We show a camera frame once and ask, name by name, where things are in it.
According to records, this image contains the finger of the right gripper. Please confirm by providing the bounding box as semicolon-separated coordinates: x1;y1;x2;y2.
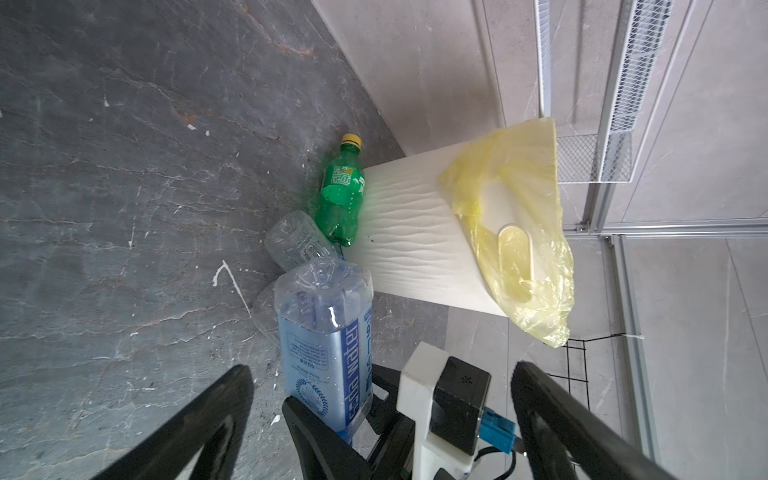
282;396;372;480
367;364;400;435

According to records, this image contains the green bottle near bin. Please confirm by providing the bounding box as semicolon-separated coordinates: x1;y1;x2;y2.
314;134;366;247

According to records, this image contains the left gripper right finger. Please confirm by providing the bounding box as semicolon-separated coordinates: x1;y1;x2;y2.
510;361;672;479

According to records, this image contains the blue label bottle white cap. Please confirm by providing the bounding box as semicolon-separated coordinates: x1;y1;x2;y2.
264;210;339;271

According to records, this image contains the white wire mesh basket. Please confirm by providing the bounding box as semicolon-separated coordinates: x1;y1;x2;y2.
557;1;672;184

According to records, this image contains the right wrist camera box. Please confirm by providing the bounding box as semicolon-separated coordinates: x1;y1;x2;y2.
396;342;526;479

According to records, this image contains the clear bottle blue cap bottom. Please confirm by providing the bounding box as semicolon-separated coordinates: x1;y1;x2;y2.
274;257;374;443

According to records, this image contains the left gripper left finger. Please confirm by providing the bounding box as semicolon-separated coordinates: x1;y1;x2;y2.
95;365;254;479

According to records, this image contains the white bin with yellow bag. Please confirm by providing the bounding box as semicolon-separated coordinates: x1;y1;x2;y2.
344;118;575;348

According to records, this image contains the black wire hook rack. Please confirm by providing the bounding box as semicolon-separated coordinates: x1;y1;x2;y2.
548;332;628;410

